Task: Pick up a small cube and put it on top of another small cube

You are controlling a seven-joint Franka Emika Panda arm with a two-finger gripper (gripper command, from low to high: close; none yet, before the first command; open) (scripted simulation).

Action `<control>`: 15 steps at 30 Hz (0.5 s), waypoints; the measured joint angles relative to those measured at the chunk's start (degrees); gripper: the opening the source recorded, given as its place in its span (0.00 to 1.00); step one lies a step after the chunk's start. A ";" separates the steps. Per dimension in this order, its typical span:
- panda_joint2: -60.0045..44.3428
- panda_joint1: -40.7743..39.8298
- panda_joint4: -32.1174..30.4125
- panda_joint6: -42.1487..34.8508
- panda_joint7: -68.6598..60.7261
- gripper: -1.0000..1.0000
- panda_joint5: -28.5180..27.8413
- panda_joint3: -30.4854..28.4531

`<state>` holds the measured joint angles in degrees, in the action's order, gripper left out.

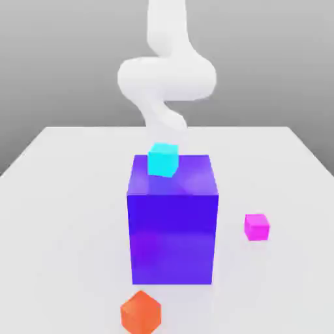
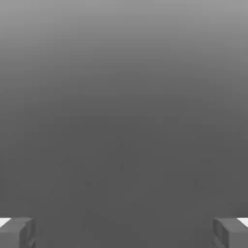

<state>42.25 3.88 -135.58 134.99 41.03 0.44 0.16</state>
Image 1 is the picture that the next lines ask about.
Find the small cyan cube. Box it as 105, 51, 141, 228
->
147, 142, 179, 179

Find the small magenta cube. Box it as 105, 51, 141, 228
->
244, 213, 271, 241

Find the small orange cube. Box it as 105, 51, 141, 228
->
120, 290, 162, 334

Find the large purple box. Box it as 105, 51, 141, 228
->
126, 154, 219, 286

